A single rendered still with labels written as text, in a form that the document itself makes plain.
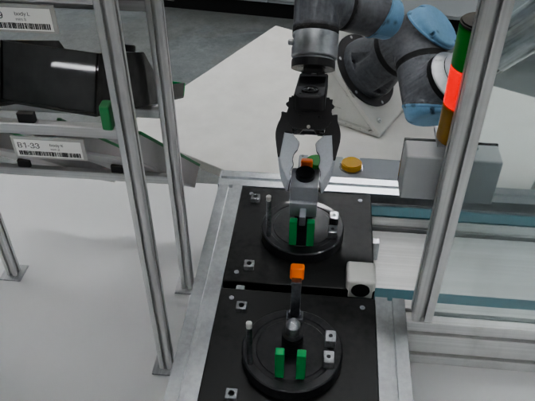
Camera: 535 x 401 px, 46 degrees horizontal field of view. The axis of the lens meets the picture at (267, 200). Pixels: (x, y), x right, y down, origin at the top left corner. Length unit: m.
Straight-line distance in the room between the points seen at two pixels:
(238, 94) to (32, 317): 0.82
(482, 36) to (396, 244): 0.55
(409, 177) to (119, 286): 0.58
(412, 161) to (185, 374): 0.43
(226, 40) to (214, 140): 2.48
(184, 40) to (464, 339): 3.21
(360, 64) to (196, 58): 2.34
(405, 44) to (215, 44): 2.58
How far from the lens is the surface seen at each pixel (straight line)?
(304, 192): 0.99
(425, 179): 0.84
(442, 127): 0.80
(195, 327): 0.97
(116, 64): 0.69
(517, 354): 1.07
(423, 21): 1.43
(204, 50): 3.86
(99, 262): 1.23
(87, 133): 0.75
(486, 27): 0.71
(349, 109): 1.54
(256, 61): 1.84
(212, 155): 1.46
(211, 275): 1.04
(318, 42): 1.01
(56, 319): 1.15
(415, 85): 1.38
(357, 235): 1.09
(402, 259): 1.14
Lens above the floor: 1.71
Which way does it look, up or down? 40 degrees down
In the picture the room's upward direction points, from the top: straight up
